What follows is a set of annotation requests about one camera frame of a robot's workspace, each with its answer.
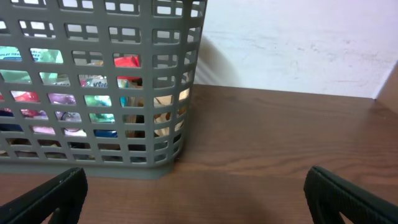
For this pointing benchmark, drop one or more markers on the Kleenex tissue multipack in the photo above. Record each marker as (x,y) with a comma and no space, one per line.
(63,100)

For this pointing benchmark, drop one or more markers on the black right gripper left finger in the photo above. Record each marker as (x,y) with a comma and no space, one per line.
(61,199)

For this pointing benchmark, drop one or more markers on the red orange cracker pack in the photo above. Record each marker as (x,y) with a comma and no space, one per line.
(129,61)

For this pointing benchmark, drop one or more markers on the teal white wipes pouch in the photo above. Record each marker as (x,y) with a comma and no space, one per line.
(38,55)

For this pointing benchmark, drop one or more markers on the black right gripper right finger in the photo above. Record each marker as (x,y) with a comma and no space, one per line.
(330,198)

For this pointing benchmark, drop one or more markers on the grey plastic laundry basket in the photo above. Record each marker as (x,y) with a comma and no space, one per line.
(166,37)

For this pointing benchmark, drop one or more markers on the clear brown pastry bag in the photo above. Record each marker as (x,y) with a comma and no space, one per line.
(159,101)

